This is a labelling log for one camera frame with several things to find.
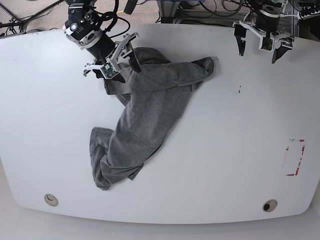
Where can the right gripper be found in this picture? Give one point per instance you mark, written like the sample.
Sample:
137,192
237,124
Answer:
106,51

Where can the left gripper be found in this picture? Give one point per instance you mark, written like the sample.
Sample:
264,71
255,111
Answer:
282,42

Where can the grey T-shirt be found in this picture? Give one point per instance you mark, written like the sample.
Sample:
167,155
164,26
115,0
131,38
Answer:
154,100

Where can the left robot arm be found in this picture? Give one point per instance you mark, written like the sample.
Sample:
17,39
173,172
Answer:
265,27

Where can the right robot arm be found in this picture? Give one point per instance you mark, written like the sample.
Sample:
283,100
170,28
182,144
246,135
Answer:
83,19

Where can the white power strip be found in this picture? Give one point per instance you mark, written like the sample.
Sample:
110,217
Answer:
309,11

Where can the red tape rectangle marking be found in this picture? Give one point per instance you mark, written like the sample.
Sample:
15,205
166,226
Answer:
293,157

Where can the left table grommet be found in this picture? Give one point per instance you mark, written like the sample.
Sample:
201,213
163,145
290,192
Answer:
51,200

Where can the table grommet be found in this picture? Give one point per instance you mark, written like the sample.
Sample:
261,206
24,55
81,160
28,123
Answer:
270,205
51,200

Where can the right table grommet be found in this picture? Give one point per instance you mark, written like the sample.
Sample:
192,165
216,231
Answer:
270,205

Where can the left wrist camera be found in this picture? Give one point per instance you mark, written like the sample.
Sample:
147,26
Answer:
266,44

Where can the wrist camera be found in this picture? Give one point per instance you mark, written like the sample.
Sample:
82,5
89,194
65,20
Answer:
108,72
266,44

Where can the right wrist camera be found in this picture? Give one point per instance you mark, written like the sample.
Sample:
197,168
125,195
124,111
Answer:
108,72

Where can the aluminium table leg frame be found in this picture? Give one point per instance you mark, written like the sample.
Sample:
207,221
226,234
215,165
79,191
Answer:
168,10

